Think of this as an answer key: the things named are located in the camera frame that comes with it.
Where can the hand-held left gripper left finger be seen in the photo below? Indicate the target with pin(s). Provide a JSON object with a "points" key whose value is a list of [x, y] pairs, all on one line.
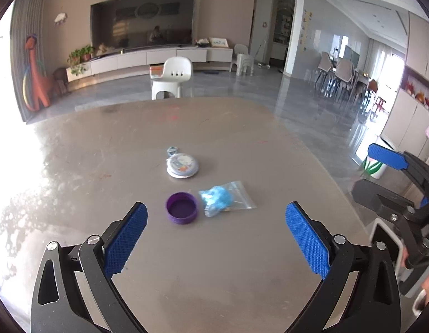
{"points": [[126, 239]]}

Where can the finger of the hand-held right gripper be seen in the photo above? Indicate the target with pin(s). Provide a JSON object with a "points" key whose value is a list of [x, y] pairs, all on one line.
{"points": [[377, 201], [388, 156]]}

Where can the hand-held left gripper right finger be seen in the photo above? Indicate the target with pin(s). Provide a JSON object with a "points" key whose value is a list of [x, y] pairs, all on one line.
{"points": [[306, 239]]}

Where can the white tulip print trash bin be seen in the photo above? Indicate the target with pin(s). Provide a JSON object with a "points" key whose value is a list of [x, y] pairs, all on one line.
{"points": [[374, 170]]}

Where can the purple plastic lid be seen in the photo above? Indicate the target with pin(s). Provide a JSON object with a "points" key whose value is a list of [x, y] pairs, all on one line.
{"points": [[181, 212]]}

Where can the round white tin container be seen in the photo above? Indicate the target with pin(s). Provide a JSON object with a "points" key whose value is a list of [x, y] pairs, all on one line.
{"points": [[183, 166]]}

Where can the clear zip bag blue contents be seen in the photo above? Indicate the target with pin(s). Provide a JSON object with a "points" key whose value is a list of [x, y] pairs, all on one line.
{"points": [[217, 198]]}

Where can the tall white cabinet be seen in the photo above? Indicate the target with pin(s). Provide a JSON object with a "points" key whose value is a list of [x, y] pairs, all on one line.
{"points": [[415, 121]]}

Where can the red plastic stool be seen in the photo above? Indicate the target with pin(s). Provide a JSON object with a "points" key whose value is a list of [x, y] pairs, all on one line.
{"points": [[379, 104]]}

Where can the dining table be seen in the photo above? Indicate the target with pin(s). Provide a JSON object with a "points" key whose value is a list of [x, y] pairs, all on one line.
{"points": [[362, 76]]}

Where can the mop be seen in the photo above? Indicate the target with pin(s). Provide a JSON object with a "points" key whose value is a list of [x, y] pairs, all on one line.
{"points": [[262, 64]]}

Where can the shelf unit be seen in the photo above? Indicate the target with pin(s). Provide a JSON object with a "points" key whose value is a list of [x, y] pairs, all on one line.
{"points": [[283, 24]]}

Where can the orange and white box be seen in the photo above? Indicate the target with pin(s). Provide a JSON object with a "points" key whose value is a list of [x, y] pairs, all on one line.
{"points": [[156, 73]]}

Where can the stacked white plastic stools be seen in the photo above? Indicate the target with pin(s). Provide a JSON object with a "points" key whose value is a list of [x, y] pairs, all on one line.
{"points": [[242, 59]]}

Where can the dark wooden stool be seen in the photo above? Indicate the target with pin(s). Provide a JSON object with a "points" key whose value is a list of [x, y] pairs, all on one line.
{"points": [[61, 76]]}

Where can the white plastic chair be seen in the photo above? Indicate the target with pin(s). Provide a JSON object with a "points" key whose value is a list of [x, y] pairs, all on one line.
{"points": [[176, 67]]}

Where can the orange dinosaur toy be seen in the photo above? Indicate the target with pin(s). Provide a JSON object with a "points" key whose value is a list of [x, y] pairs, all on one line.
{"points": [[37, 79]]}

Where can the long white television cabinet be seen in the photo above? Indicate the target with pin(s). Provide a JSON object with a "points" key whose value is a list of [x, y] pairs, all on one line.
{"points": [[158, 57]]}

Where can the green potted plant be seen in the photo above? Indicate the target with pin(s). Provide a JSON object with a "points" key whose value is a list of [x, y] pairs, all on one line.
{"points": [[79, 55]]}

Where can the dark decorative bowl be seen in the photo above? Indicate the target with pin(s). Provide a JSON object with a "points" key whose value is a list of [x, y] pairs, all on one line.
{"points": [[202, 42]]}

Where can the grey curtain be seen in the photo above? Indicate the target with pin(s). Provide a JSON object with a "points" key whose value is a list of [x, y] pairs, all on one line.
{"points": [[21, 24]]}

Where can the colourful wall stickers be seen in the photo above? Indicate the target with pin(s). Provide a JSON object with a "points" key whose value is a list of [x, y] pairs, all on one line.
{"points": [[306, 20]]}

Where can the white picture frame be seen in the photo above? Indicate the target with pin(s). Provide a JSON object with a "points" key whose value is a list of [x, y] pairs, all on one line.
{"points": [[219, 42]]}

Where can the large wall television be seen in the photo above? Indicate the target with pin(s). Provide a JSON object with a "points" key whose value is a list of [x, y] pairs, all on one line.
{"points": [[141, 20]]}

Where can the cloud wall decoration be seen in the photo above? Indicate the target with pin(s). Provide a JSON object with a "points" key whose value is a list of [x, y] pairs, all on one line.
{"points": [[60, 17]]}

